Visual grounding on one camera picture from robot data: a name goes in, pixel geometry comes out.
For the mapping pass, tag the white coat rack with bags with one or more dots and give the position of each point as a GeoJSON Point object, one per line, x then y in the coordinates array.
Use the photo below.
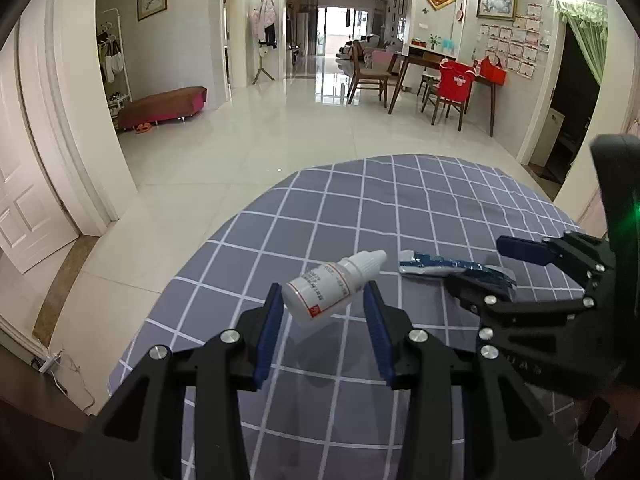
{"type": "Point", "coordinates": [112, 60]}

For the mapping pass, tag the blue and white tube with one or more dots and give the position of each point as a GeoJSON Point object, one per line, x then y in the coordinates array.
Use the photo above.
{"type": "Point", "coordinates": [430, 265]}

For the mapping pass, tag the coat stand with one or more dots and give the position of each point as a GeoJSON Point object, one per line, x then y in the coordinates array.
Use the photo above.
{"type": "Point", "coordinates": [262, 17]}

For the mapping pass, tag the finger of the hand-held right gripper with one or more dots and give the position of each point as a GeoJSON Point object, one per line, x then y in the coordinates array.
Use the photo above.
{"type": "Point", "coordinates": [520, 249]}
{"type": "Point", "coordinates": [470, 287]}

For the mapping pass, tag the white dropper bottle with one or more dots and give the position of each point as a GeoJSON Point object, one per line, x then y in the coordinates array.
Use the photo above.
{"type": "Point", "coordinates": [325, 285]}

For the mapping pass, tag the light green curtain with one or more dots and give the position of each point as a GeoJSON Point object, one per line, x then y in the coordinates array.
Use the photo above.
{"type": "Point", "coordinates": [582, 15]}

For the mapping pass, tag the grey checked tablecloth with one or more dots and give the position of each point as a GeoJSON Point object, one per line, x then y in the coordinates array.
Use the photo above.
{"type": "Point", "coordinates": [400, 200]}

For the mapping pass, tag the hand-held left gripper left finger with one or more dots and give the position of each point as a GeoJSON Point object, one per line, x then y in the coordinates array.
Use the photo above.
{"type": "Point", "coordinates": [266, 345]}

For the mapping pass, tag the wooden chair with red shirt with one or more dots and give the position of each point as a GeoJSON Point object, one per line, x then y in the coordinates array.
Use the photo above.
{"type": "Point", "coordinates": [450, 105]}

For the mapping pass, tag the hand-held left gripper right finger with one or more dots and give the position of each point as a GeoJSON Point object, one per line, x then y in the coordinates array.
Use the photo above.
{"type": "Point", "coordinates": [378, 345]}

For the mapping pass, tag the dark wooden table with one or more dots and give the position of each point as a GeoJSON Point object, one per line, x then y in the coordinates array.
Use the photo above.
{"type": "Point", "coordinates": [425, 57]}

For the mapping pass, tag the grey sofa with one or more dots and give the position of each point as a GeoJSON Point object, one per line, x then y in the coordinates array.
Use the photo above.
{"type": "Point", "coordinates": [352, 47]}

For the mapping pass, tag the silver framed picture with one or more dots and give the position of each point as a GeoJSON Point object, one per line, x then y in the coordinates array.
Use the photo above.
{"type": "Point", "coordinates": [496, 2]}

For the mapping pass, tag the white panel door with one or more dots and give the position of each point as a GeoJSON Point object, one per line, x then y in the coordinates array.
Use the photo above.
{"type": "Point", "coordinates": [30, 185]}

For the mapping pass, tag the wall of framed certificates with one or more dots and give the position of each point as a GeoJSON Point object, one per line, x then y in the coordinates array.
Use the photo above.
{"type": "Point", "coordinates": [520, 40]}

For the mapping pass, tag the orange slippers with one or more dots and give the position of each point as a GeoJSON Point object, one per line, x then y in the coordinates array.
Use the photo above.
{"type": "Point", "coordinates": [143, 128]}

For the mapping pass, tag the red bag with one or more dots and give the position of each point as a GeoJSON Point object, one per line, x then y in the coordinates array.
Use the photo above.
{"type": "Point", "coordinates": [492, 70]}

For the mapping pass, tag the red shirt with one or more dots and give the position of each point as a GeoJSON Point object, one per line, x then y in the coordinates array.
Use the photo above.
{"type": "Point", "coordinates": [456, 82]}

